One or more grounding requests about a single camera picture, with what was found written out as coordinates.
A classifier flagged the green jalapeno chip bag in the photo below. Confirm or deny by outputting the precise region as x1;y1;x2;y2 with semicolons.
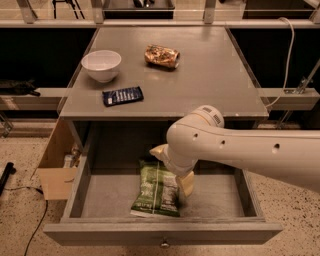
130;160;180;218

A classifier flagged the grey wooden cabinet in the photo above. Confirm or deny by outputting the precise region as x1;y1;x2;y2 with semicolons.
60;26;268;144

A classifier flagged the white ceramic bowl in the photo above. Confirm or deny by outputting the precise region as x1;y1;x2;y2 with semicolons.
81;50;122;83

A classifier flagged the grey open top drawer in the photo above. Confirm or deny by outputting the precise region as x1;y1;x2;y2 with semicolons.
43;121;284;247

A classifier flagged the black bar on floor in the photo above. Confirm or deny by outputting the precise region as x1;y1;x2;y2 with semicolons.
0;162;16;196

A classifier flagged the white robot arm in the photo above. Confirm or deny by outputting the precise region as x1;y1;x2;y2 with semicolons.
150;105;320;193

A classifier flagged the dark blue snack packet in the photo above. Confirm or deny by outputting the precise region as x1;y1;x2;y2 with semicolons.
102;86;144;107

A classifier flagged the brown cardboard box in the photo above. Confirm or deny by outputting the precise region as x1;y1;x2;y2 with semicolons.
37;119;81;200

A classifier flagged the metal railing frame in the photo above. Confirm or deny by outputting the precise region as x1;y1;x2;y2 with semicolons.
0;0;320;28

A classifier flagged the white hanging cable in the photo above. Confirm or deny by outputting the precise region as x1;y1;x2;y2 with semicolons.
265;17;296;109

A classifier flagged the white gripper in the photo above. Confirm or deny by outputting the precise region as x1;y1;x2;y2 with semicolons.
149;144;197;197

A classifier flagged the black object on ledge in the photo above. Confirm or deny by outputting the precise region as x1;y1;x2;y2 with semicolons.
0;79;40;97

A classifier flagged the crushed gold soda can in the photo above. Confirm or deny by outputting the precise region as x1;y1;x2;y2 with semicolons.
144;45;180;69

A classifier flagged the black floor cable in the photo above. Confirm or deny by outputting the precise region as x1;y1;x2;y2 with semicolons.
3;185;50;256

